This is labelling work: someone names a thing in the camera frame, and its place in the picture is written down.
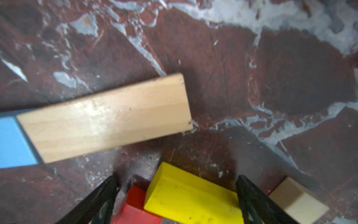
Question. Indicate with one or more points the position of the red block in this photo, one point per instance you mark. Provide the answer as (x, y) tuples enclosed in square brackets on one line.
[(133, 211)]

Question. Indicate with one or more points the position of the yellow long block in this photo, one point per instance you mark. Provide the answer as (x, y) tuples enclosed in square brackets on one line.
[(188, 199)]

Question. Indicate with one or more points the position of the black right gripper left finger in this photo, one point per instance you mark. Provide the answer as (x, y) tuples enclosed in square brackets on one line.
[(97, 207)]

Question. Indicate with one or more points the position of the natural wood long block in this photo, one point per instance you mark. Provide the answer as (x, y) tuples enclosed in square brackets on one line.
[(298, 202)]

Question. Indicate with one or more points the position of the light blue block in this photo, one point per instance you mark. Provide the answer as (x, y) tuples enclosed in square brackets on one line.
[(16, 149)]

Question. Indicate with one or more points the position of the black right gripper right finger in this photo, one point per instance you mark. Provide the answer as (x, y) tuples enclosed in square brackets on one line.
[(258, 208)]

